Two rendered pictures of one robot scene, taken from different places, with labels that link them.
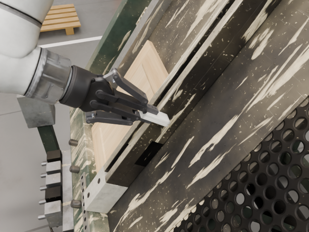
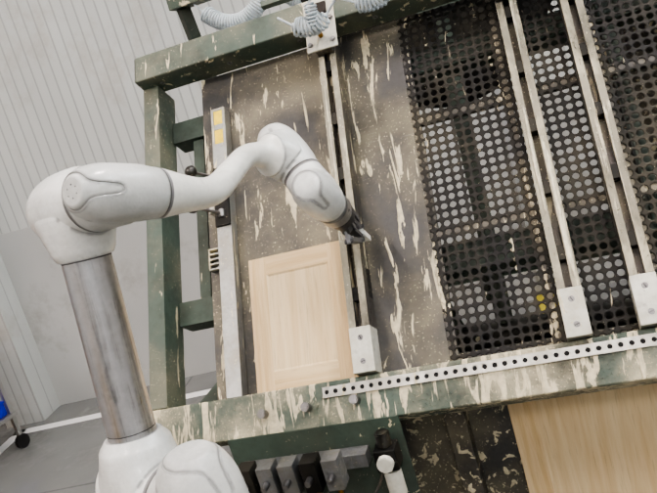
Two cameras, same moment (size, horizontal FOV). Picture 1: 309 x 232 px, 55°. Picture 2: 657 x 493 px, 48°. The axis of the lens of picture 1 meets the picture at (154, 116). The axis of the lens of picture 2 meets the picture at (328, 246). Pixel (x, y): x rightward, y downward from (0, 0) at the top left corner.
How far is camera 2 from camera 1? 1.86 m
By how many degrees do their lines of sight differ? 58
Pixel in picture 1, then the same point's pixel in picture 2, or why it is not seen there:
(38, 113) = not seen: hidden behind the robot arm
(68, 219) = (353, 451)
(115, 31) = (167, 312)
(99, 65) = (171, 366)
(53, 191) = (307, 458)
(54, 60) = not seen: hidden behind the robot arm
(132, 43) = (234, 276)
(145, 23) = (233, 251)
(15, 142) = not seen: outside the picture
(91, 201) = (372, 355)
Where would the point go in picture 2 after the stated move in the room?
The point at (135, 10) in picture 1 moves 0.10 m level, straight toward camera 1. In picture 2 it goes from (172, 280) to (197, 276)
